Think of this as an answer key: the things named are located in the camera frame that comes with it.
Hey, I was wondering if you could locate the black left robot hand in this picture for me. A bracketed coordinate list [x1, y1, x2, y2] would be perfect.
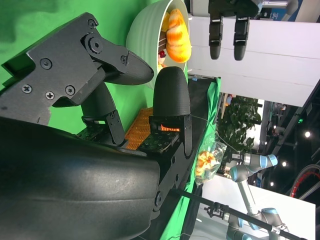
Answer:
[208, 0, 260, 61]

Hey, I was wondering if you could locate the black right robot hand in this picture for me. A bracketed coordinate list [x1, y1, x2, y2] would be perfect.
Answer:
[0, 12, 195, 240]

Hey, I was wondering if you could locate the orange white swirl bun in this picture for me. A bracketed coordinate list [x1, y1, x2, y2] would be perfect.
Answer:
[165, 8, 193, 63]

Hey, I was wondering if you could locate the pale grey-green bowl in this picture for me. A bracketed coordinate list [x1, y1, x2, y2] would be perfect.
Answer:
[125, 0, 192, 91]

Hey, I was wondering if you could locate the orange wicker basket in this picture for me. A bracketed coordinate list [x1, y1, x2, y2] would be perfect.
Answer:
[124, 107, 154, 151]

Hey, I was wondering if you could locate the green leafy plant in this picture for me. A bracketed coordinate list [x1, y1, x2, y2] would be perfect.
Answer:
[216, 96, 263, 153]

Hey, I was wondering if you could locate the clear bag of toy food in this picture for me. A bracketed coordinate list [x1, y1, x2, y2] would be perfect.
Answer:
[193, 139, 227, 187]

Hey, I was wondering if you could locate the black rod with clamp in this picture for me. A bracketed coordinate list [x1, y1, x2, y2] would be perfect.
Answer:
[169, 187, 308, 240]

